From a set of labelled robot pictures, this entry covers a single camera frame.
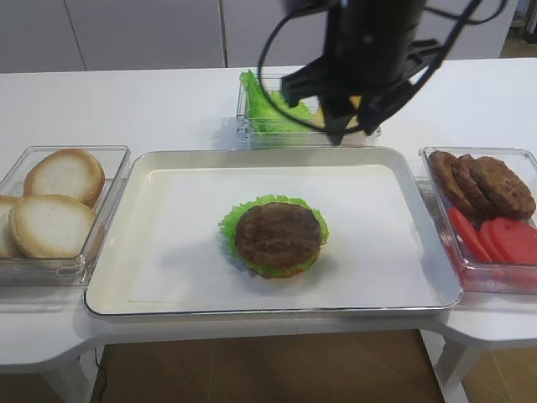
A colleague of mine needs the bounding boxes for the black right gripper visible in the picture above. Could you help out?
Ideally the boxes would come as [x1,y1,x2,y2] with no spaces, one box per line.
[281,1,440,146]

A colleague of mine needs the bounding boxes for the brown burger patty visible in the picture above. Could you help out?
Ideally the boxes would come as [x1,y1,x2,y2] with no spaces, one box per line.
[429,150,477,217]
[470,156,536,220]
[452,154,496,219]
[234,202,321,270]

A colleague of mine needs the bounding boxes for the clear lettuce and cheese container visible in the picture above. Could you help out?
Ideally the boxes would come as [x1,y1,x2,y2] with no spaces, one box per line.
[234,73,383,150]

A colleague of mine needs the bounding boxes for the green lettuce leaf on bun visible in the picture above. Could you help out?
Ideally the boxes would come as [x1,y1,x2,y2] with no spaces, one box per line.
[219,195,330,279]

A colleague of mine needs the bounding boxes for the clear patty and tomato container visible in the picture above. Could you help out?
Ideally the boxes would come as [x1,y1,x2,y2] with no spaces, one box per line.
[420,147,536,294]

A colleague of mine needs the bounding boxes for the red tomato slice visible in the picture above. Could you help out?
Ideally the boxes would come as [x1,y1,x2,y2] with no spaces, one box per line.
[490,217,537,264]
[447,207,493,263]
[477,220,505,263]

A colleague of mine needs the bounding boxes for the white metal tray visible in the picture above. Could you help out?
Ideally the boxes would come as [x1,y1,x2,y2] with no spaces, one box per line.
[84,147,462,317]

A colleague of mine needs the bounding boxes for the burger bun half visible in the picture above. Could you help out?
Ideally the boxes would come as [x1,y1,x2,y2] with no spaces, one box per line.
[9,195,96,259]
[23,149,105,207]
[0,195,23,259]

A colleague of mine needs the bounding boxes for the clear bun container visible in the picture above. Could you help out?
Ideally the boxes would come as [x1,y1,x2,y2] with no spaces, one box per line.
[1,145,130,286]

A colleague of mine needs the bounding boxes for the black cable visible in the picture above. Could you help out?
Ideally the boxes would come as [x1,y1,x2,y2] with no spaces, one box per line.
[256,0,508,131]

